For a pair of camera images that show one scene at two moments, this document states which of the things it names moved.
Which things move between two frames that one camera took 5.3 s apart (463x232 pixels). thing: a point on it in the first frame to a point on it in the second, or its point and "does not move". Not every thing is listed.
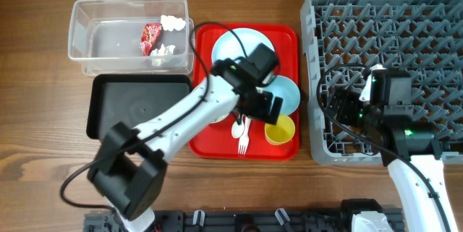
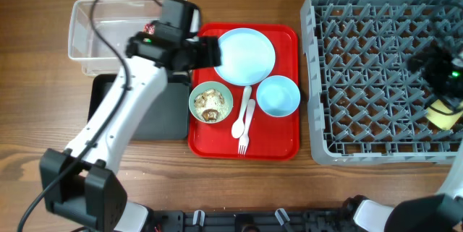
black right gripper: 345,98 to 438,55
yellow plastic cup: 281,133 to 443,121
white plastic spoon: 238,129 does not move
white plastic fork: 244,141 does not move
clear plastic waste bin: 131,36 does not move
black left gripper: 261,112 to 209,52
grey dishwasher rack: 417,27 does not move
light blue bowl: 285,87 does not move
